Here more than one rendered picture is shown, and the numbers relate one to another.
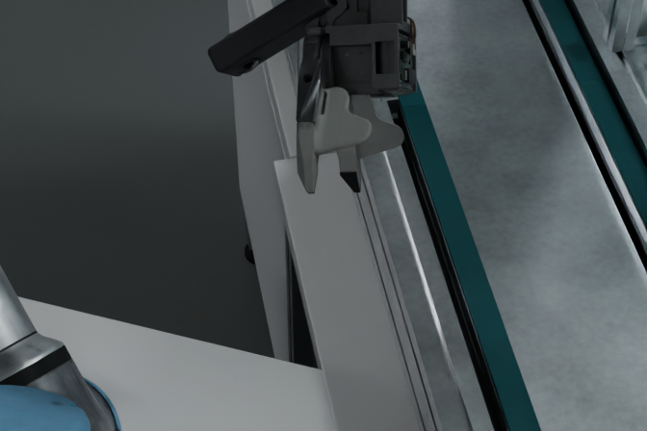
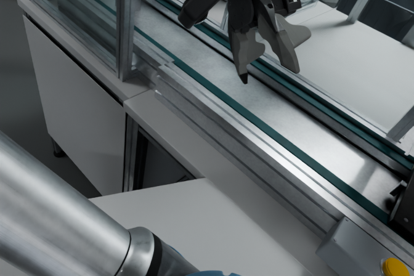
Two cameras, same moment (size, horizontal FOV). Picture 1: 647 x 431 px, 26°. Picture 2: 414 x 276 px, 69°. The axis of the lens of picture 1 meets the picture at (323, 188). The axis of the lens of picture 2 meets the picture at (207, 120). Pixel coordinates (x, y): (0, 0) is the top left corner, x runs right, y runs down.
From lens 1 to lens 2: 0.92 m
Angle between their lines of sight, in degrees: 34
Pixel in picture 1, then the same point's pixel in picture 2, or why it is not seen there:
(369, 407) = (233, 184)
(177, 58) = not seen: outside the picture
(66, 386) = (172, 255)
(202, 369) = (158, 201)
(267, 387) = (191, 194)
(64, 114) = not seen: outside the picture
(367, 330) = (209, 154)
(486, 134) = (203, 68)
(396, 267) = (228, 121)
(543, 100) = (211, 54)
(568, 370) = (296, 139)
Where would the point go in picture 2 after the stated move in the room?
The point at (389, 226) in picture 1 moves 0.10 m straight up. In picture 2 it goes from (212, 106) to (223, 71)
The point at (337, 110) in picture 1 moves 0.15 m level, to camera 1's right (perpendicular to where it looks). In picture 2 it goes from (284, 24) to (344, 13)
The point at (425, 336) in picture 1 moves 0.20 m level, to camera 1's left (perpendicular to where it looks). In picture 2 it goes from (260, 144) to (183, 182)
